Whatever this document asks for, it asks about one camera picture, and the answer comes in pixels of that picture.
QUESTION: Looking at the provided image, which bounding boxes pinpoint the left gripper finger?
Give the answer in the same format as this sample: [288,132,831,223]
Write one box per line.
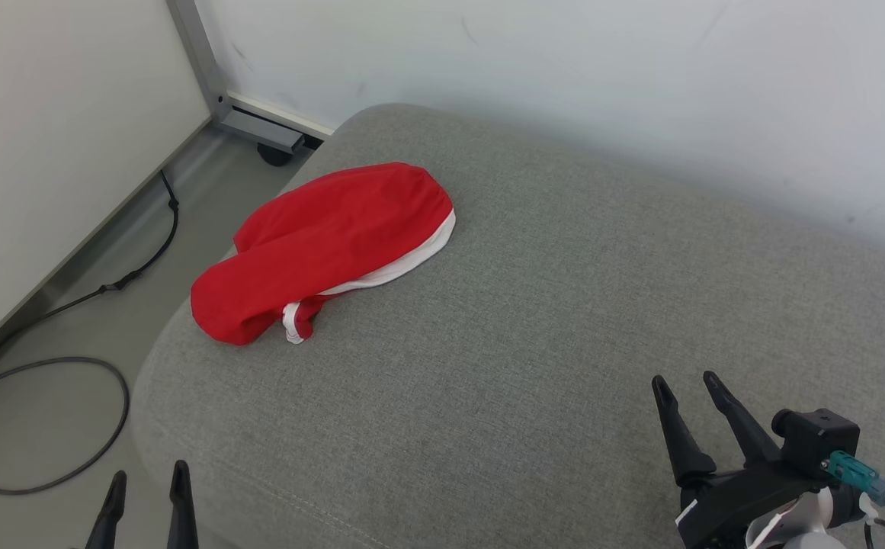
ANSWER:
[166,459,200,549]
[86,470,129,549]

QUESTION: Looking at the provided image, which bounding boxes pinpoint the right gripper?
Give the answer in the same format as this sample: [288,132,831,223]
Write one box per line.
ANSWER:
[651,371,829,549]

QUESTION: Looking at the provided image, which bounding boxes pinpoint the red shorts with white trim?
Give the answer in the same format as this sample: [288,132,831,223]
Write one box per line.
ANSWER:
[190,161,457,346]

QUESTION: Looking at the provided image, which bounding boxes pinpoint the white partition panel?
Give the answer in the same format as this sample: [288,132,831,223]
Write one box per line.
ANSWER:
[0,0,212,374]

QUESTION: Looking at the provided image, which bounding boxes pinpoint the black caster wheel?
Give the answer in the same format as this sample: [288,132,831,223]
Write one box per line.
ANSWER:
[257,142,296,168]

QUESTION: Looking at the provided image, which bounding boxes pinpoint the thin white wire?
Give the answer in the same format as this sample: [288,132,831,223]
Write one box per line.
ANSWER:
[746,507,794,549]

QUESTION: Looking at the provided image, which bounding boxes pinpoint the teal camera cable plug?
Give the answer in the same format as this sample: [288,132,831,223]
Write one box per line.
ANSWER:
[822,449,885,506]

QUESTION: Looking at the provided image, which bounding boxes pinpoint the black floor cable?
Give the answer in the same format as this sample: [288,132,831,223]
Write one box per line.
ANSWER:
[0,169,181,496]

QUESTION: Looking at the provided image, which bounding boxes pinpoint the grey metal partition frame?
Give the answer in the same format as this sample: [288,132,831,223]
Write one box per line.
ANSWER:
[165,0,330,156]

